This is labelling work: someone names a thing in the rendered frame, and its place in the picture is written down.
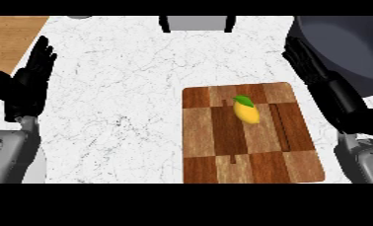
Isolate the light brown wooden panel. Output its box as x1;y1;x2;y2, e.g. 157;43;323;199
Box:
0;16;52;76

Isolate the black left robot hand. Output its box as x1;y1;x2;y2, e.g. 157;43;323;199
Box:
0;35;60;123

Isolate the wooden checkered cutting board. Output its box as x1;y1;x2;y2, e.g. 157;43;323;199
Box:
182;81;326;185

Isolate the yellow lemon with green leaf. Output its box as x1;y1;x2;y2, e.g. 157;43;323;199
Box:
232;95;263;125

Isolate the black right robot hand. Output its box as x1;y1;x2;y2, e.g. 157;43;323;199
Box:
282;36;373;136

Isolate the grey appliance with black frame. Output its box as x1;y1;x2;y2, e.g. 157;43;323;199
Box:
158;16;238;34

